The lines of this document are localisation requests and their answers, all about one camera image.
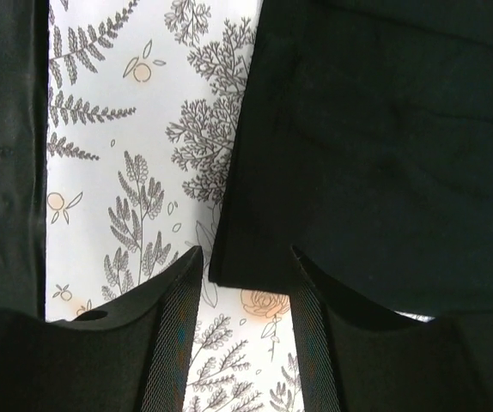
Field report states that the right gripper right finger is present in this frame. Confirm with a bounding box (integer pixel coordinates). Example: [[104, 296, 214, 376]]
[[290, 248, 491, 411]]

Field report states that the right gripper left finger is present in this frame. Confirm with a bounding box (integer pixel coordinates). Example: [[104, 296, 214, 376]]
[[0, 247, 204, 412]]

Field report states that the black t shirt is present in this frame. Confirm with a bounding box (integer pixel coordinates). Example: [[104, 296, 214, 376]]
[[207, 0, 493, 412]]

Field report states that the floral table mat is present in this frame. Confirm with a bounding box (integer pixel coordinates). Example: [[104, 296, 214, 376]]
[[44, 0, 307, 412]]

